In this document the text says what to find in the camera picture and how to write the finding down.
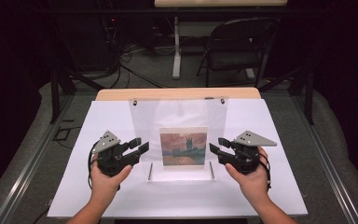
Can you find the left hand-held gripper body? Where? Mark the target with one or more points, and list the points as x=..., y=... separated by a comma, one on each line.
x=115, y=160

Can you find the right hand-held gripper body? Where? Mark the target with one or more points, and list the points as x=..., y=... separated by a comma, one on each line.
x=245, y=158

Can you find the clear acrylic photo frame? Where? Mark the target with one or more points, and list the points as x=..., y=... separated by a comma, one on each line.
x=143, y=121

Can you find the painting print photo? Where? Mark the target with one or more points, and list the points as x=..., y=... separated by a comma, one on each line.
x=183, y=147

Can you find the person's right hand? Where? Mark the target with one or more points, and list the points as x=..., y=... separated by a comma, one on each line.
x=254, y=185

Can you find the person's left hand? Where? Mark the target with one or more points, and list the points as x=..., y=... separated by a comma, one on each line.
x=104, y=186

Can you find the white table board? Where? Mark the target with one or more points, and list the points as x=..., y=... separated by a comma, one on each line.
x=105, y=118

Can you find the light wooden table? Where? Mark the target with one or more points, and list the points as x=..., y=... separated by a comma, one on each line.
x=167, y=93

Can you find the black folding chair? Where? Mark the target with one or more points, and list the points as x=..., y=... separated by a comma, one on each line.
x=230, y=59

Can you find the black metal stand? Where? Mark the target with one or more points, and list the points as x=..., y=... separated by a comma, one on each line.
x=308, y=93
x=55, y=93

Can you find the white table leg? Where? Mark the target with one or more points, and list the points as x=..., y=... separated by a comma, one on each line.
x=176, y=53

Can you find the dark equipment with red light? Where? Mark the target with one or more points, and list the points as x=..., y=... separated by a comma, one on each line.
x=112, y=29

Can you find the black horizontal bar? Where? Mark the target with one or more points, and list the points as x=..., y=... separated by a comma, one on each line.
x=136, y=11

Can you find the pale background table top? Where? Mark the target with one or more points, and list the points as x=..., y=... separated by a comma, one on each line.
x=220, y=2

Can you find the aluminium floor rail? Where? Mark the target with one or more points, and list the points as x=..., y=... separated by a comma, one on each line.
x=28, y=168
x=326, y=161

